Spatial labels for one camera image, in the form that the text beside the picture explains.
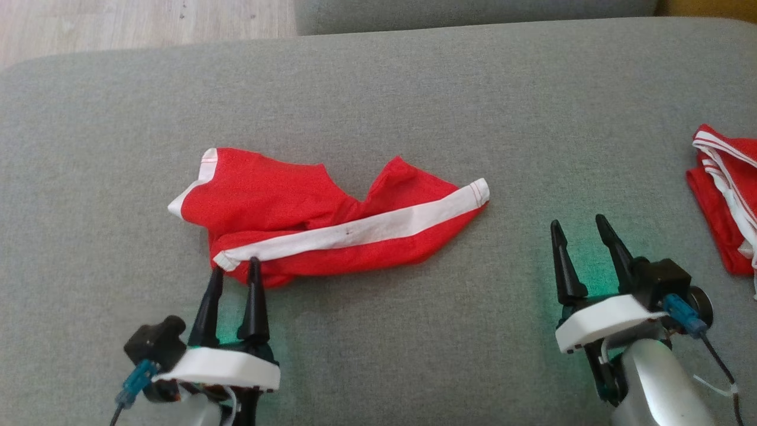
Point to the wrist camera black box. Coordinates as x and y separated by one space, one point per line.
155 343
668 278

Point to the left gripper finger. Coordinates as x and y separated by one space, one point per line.
255 307
207 313

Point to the long yellow sofa back cushion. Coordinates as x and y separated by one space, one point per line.
709 7

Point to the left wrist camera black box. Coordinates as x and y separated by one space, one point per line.
155 343

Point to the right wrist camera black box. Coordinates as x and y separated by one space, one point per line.
668 278

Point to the red shorts with white stripe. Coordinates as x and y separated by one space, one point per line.
266 195

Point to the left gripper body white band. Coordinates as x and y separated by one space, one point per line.
225 368

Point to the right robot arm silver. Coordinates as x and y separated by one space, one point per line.
656 384

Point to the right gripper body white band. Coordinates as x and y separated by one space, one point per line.
603 322

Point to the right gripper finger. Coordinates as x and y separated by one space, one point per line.
566 272
621 260

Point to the large grey sofa seat cushion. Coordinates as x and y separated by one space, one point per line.
384 89

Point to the red basketball jersey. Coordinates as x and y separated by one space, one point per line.
721 225

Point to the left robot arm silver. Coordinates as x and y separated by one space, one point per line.
198 414

